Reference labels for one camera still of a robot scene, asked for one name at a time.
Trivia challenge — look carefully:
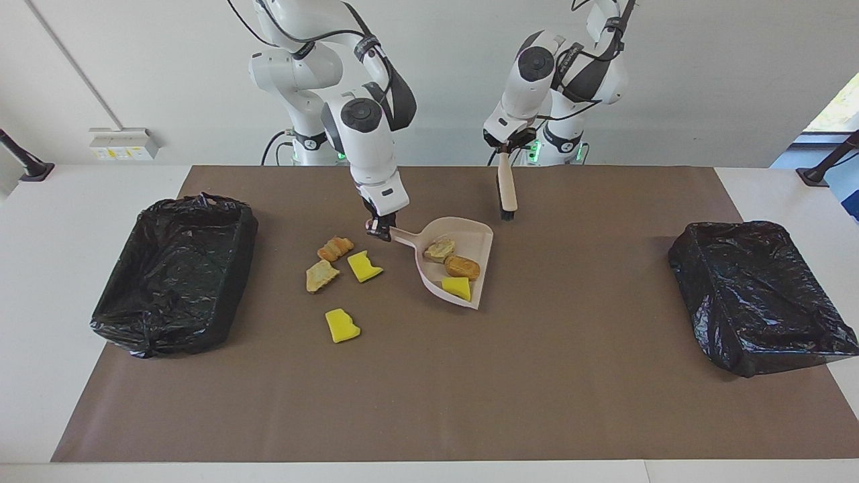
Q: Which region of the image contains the beige brush with black bristles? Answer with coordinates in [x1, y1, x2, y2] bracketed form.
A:
[495, 151, 519, 223]

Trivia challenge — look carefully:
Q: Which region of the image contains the orange striped croissant piece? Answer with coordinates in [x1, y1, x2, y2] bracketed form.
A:
[317, 236, 355, 262]

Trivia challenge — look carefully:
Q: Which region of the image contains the pale striped foam chunk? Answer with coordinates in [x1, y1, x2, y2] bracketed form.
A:
[423, 237, 456, 264]
[305, 259, 341, 294]

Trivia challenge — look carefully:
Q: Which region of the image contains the brown bread roll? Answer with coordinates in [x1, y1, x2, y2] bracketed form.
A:
[444, 254, 482, 280]

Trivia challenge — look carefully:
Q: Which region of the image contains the beige plastic dustpan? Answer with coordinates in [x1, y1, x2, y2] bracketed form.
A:
[366, 216, 495, 311]

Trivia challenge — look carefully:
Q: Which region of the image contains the bin lined with black bag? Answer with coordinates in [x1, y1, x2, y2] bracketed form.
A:
[667, 220, 859, 378]
[89, 193, 260, 359]

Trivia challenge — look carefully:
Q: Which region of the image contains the brown paper table mat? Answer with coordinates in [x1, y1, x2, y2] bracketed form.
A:
[51, 165, 859, 464]

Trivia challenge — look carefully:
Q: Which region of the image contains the black stand foot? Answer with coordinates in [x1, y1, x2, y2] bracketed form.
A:
[796, 129, 859, 188]
[0, 127, 56, 182]

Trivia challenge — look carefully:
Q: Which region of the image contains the bright window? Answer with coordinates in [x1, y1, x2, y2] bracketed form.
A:
[804, 70, 859, 133]

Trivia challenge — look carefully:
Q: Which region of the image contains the black base cable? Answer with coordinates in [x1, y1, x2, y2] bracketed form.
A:
[260, 129, 296, 166]

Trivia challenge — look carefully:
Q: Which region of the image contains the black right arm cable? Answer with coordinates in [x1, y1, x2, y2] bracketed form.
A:
[227, 0, 397, 74]

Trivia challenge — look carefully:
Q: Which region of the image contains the white wall socket box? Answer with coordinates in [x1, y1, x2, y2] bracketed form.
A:
[89, 127, 160, 161]

